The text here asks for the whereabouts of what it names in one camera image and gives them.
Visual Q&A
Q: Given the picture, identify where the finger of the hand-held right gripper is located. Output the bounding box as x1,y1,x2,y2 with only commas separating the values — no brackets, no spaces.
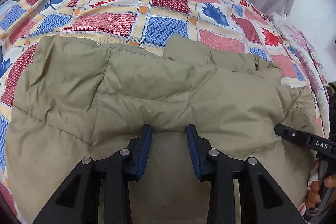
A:
274,123,311,148

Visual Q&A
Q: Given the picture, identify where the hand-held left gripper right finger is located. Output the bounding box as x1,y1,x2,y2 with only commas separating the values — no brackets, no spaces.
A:
185,124,306,224

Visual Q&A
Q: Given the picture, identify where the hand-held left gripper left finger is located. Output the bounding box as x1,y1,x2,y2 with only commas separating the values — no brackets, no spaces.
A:
33,124,153,224

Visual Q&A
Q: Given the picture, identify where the khaki puffer jacket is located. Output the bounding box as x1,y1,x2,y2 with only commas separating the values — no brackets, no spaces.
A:
5,35,322,224

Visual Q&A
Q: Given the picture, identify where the person's right hand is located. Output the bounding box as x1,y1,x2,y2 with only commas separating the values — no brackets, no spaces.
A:
305,160,336,209

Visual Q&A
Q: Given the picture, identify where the pink floral blanket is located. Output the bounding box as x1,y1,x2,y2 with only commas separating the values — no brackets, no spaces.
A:
268,12,331,135

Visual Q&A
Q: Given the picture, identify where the leaf-print patchwork quilt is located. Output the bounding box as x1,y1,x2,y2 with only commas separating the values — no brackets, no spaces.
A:
0,0,313,214

